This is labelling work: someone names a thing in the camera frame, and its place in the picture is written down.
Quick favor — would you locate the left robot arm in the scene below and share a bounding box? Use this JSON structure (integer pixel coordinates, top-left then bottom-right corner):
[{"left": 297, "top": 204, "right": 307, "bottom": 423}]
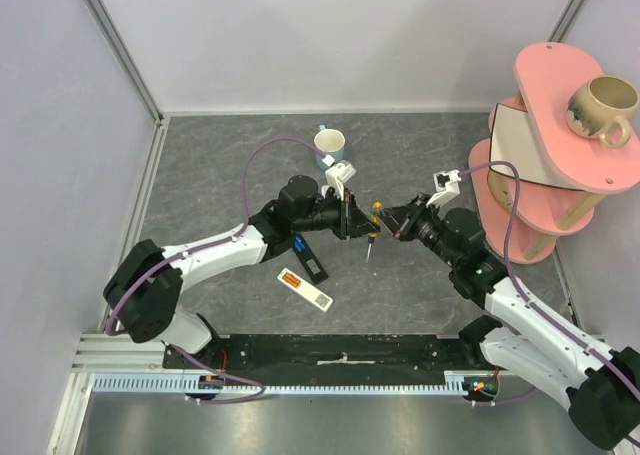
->
[{"left": 103, "top": 175, "right": 380, "bottom": 368}]

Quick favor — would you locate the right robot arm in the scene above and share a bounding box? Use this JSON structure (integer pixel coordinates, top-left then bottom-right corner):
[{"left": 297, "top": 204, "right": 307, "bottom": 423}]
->
[{"left": 376, "top": 195, "right": 639, "bottom": 451}]

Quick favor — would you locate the light blue cable duct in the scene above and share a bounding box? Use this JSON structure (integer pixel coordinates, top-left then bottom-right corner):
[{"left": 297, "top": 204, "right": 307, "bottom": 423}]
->
[{"left": 92, "top": 372, "right": 477, "bottom": 396}]

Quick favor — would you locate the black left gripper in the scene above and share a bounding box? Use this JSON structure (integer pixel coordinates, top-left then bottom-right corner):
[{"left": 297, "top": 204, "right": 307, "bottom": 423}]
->
[{"left": 294, "top": 187, "right": 380, "bottom": 241}]

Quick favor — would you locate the aluminium frame rail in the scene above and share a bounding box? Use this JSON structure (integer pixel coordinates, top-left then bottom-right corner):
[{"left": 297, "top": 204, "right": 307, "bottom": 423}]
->
[{"left": 46, "top": 0, "right": 168, "bottom": 454}]

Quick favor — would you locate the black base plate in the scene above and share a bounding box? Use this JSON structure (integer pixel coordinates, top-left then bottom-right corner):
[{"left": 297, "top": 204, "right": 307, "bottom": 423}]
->
[{"left": 194, "top": 334, "right": 494, "bottom": 372}]

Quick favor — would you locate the pink wooden shelf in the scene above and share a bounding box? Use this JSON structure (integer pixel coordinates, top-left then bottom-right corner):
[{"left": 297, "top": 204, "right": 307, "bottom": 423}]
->
[{"left": 468, "top": 42, "right": 639, "bottom": 264}]

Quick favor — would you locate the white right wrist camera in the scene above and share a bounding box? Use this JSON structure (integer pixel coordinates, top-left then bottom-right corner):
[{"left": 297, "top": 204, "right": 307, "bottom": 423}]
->
[{"left": 426, "top": 170, "right": 461, "bottom": 208}]

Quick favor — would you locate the light blue cup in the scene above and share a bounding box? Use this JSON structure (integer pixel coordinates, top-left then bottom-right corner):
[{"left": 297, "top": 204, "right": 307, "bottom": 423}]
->
[{"left": 313, "top": 125, "right": 346, "bottom": 171}]

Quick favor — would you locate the yellow handled screwdriver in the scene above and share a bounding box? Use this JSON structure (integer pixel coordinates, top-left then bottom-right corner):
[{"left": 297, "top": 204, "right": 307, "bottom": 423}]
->
[{"left": 364, "top": 201, "right": 384, "bottom": 264}]

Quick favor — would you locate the white remote with QR label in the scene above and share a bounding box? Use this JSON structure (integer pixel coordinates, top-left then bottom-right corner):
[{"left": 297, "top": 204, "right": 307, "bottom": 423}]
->
[{"left": 277, "top": 268, "right": 334, "bottom": 313}]

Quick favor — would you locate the beige ceramic mug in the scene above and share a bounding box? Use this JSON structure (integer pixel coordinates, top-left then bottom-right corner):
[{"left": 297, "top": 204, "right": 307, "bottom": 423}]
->
[{"left": 565, "top": 75, "right": 639, "bottom": 150}]

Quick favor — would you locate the black remote control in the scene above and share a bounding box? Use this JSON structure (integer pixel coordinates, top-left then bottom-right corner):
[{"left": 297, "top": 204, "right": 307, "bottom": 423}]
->
[{"left": 293, "top": 234, "right": 329, "bottom": 285}]

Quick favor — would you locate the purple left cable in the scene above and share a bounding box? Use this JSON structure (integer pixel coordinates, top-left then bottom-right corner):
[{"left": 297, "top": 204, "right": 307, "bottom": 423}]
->
[{"left": 102, "top": 138, "right": 326, "bottom": 406}]

